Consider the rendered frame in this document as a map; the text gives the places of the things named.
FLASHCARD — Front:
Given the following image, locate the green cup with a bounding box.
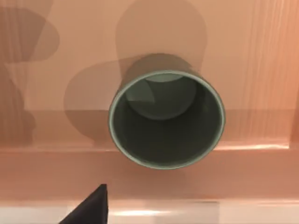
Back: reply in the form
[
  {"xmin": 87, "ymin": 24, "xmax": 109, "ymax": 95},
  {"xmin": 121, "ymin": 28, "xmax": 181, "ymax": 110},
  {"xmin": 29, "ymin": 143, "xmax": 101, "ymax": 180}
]
[{"xmin": 107, "ymin": 53, "xmax": 227, "ymax": 170}]

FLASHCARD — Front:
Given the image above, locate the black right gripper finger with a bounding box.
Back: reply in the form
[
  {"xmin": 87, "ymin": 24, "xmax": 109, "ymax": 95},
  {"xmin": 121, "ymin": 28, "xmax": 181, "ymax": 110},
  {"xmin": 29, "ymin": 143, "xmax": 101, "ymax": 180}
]
[{"xmin": 58, "ymin": 183, "xmax": 109, "ymax": 224}]

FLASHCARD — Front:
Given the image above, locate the shallow salmon-coloured box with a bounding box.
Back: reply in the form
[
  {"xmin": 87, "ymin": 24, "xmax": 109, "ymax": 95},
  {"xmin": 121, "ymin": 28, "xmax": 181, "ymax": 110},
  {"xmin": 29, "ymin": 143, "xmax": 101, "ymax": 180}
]
[{"xmin": 0, "ymin": 0, "xmax": 299, "ymax": 219}]

